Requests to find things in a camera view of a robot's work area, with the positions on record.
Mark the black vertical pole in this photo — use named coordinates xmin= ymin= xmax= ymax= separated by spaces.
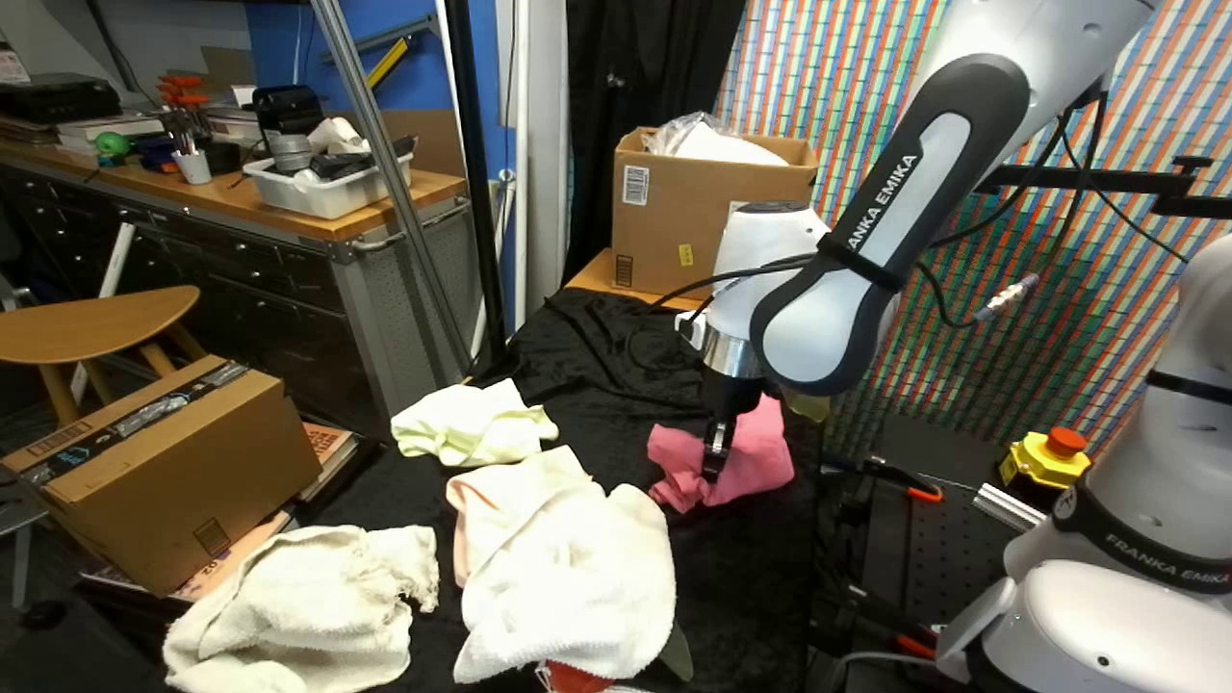
xmin=440 ymin=0 xmax=511 ymax=377

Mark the yellow red emergency stop button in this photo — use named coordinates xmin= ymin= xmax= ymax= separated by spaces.
xmin=996 ymin=425 xmax=1097 ymax=494

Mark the white plastic bag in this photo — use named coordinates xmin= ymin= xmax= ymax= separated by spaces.
xmin=645 ymin=106 xmax=794 ymax=169

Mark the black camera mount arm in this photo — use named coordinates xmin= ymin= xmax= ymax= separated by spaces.
xmin=987 ymin=149 xmax=1232 ymax=224

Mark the cardboard box with white label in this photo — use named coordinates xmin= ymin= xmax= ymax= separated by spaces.
xmin=610 ymin=123 xmax=823 ymax=309

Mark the white cup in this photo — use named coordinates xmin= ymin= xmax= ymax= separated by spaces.
xmin=173 ymin=142 xmax=215 ymax=190

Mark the pale green cloth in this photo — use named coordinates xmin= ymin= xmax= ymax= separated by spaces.
xmin=384 ymin=375 xmax=564 ymax=470

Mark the pink cloth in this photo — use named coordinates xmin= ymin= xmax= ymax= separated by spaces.
xmin=641 ymin=391 xmax=803 ymax=521

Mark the grey workbench with wooden top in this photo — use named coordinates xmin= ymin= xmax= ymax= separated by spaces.
xmin=0 ymin=127 xmax=484 ymax=435

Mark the cream terry towel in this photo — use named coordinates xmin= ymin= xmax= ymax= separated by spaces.
xmin=158 ymin=521 xmax=442 ymax=693

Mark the black velvet table cover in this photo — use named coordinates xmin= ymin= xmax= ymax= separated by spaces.
xmin=303 ymin=287 xmax=840 ymax=693

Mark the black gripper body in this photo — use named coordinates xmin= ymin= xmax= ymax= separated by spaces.
xmin=710 ymin=375 xmax=769 ymax=435

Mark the orange-handled tool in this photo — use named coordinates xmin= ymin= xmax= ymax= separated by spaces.
xmin=859 ymin=452 xmax=950 ymax=507
xmin=836 ymin=577 xmax=944 ymax=661

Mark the white cloth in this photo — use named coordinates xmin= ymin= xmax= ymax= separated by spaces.
xmin=448 ymin=477 xmax=681 ymax=690

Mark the light wooden board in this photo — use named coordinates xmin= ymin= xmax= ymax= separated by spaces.
xmin=564 ymin=246 xmax=717 ymax=318

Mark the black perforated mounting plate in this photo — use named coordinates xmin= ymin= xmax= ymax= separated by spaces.
xmin=849 ymin=419 xmax=1076 ymax=693

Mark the silver tripod pole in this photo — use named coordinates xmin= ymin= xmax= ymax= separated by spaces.
xmin=307 ymin=0 xmax=483 ymax=384

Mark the silver green cylinder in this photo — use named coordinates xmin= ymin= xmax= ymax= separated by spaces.
xmin=971 ymin=477 xmax=1054 ymax=534

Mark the long cardboard box black tape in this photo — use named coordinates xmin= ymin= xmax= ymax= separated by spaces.
xmin=0 ymin=355 xmax=325 ymax=597

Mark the white plastic bin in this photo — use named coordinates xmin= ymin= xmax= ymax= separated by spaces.
xmin=241 ymin=145 xmax=420 ymax=224

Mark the black curtain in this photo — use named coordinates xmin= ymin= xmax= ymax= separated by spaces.
xmin=564 ymin=0 xmax=751 ymax=280

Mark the wooden stool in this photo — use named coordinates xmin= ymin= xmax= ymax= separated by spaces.
xmin=0 ymin=280 xmax=209 ymax=431

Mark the black flat device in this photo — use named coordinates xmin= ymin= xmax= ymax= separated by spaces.
xmin=0 ymin=74 xmax=128 ymax=132

